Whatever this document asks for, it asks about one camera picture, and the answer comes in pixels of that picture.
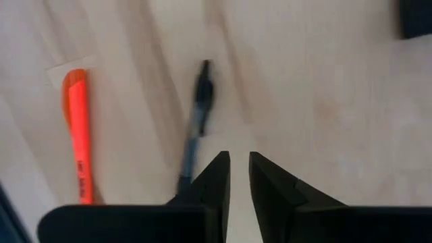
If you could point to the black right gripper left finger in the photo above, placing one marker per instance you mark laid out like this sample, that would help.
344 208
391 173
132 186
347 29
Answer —
141 224

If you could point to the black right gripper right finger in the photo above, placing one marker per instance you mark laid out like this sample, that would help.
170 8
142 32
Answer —
314 219

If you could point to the orange highlighter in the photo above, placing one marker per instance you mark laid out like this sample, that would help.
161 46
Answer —
79 118

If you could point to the black ballpoint pen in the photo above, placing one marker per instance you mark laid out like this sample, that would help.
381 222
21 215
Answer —
202 98

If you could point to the black mesh desk organizer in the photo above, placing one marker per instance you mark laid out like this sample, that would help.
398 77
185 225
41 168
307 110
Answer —
416 17

